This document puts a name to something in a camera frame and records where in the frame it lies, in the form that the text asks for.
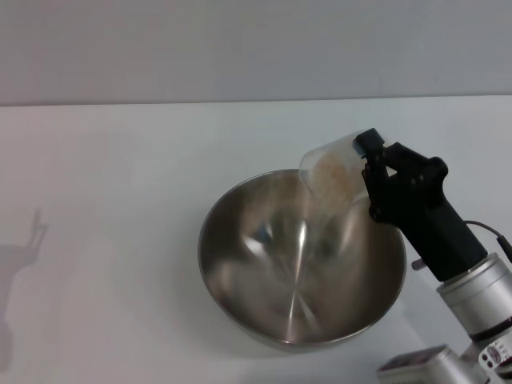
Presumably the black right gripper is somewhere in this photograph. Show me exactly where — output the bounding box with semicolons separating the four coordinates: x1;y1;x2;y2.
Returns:
354;128;490;283

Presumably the white uncooked rice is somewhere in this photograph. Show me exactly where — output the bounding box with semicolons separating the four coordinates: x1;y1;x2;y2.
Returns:
308;153;362;202

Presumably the clear plastic measuring cup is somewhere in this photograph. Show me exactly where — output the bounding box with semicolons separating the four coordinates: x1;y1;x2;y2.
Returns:
298;134;387;206

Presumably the stainless steel mixing bowl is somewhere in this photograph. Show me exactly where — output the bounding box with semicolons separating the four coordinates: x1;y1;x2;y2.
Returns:
197;168;407;354

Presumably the thin black cable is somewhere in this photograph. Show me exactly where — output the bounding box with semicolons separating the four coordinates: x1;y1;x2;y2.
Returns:
462;219;512;263

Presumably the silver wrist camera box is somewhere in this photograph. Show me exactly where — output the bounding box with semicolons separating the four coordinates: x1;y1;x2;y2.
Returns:
377;345;494;384

